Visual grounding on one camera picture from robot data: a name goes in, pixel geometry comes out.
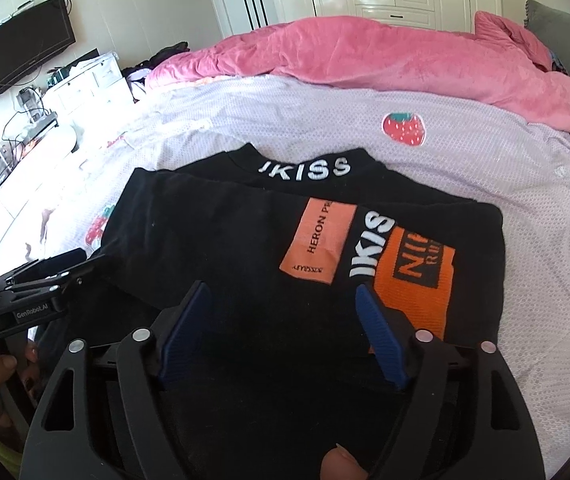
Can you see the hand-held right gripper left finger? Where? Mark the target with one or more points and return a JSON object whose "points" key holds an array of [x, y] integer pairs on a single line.
{"points": [[185, 335]]}

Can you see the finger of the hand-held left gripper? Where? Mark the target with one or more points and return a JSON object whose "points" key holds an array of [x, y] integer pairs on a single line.
{"points": [[70, 277], [60, 261]]}

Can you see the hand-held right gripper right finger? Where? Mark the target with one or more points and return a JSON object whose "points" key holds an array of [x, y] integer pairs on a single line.
{"points": [[380, 335]]}

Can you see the black sweater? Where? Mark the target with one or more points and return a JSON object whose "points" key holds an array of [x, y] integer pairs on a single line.
{"points": [[215, 235]]}

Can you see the pile of dark clothes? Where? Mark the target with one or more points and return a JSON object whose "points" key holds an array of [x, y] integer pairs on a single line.
{"points": [[165, 60]]}

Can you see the person's right hand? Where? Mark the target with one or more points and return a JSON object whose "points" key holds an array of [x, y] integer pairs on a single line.
{"points": [[342, 465]]}

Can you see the cluttered side table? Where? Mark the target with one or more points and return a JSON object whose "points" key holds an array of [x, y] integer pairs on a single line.
{"points": [[25, 120]]}

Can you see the white drawer cabinet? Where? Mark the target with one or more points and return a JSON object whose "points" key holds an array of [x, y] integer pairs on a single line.
{"points": [[90, 85]]}

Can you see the lilac printed quilt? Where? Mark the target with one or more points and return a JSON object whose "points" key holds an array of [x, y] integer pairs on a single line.
{"points": [[515, 185]]}

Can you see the black television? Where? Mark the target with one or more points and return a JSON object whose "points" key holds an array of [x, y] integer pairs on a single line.
{"points": [[25, 50]]}

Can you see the pink blanket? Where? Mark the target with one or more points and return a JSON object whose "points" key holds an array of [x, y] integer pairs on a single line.
{"points": [[365, 60]]}

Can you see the grey padded headboard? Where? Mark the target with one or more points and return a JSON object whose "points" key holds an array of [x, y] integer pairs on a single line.
{"points": [[560, 30]]}

